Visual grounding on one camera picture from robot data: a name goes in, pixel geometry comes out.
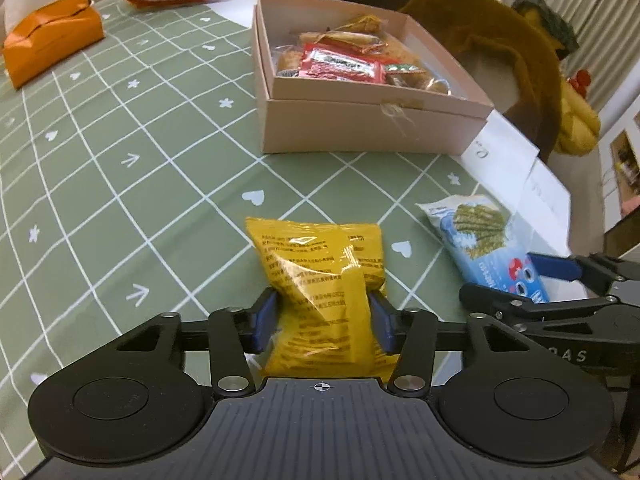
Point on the white curtain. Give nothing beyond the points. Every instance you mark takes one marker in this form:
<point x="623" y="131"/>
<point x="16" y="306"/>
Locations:
<point x="600" y="10"/>

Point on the white cabinet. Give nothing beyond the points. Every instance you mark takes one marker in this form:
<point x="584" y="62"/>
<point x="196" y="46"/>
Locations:
<point x="620" y="180"/>

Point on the yellow plush toy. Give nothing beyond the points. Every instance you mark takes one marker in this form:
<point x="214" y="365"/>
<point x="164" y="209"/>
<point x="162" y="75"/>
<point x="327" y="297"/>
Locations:
<point x="580" y="120"/>

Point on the yellow snack packet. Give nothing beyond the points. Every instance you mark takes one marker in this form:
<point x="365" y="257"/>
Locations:
<point x="320" y="280"/>

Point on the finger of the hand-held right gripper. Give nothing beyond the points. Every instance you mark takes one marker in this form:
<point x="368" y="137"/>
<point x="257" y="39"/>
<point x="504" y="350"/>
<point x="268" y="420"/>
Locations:
<point x="492" y="300"/>
<point x="555" y="266"/>

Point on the red sauce packet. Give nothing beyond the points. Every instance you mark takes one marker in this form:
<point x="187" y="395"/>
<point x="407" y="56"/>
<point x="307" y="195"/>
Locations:
<point x="340" y="66"/>

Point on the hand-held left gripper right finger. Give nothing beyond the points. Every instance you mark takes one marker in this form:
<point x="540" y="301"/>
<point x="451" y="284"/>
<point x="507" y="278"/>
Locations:
<point x="382" y="325"/>

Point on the red duck print packet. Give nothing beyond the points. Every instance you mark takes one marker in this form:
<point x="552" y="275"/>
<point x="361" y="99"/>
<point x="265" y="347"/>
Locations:
<point x="402" y="67"/>

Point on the round bread clear packet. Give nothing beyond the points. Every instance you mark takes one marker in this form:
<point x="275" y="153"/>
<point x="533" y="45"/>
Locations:
<point x="287" y="62"/>

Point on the small golden snack packet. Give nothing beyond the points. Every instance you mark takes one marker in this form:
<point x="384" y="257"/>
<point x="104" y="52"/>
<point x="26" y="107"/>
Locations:
<point x="362" y="24"/>

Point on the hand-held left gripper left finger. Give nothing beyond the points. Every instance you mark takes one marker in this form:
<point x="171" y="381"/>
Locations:
<point x="265" y="320"/>

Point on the long bread clear packet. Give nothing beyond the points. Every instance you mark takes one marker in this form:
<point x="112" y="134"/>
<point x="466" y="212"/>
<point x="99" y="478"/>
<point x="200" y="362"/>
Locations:
<point x="435" y="85"/>

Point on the white paper sheet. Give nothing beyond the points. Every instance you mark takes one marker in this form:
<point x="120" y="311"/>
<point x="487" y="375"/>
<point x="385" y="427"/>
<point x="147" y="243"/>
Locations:
<point x="545" y="195"/>
<point x="500" y="147"/>

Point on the blue snack packet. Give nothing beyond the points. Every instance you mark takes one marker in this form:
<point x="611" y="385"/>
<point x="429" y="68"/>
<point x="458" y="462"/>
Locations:
<point x="475" y="240"/>

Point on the dark grey cushion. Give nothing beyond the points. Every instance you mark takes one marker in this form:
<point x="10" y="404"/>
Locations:
<point x="547" y="22"/>

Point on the pink cardboard box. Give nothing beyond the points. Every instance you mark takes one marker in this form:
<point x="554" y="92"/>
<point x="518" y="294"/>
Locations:
<point x="360" y="125"/>

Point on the green checked tablecloth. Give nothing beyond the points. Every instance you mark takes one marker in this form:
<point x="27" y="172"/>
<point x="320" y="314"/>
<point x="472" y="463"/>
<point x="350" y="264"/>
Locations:
<point x="150" y="210"/>

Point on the brown plush coat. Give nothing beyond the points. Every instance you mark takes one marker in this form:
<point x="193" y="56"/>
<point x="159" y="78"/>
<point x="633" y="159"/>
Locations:
<point x="500" y="35"/>

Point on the orange tissue box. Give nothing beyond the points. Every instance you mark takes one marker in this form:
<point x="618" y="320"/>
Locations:
<point x="50" y="35"/>

